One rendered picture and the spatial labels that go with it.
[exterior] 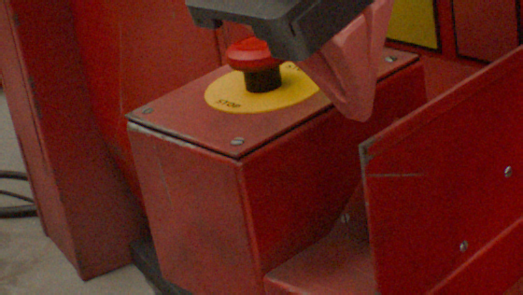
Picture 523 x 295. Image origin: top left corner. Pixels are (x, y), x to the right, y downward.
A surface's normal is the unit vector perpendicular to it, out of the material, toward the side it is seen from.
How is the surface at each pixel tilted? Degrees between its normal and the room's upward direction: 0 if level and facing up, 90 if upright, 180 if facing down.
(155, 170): 90
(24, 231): 0
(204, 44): 90
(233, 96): 0
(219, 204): 90
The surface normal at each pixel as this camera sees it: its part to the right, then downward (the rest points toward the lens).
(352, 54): 0.75, 0.48
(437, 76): -0.86, 0.34
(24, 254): -0.15, -0.89
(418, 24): -0.72, 0.40
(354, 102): -0.59, 0.73
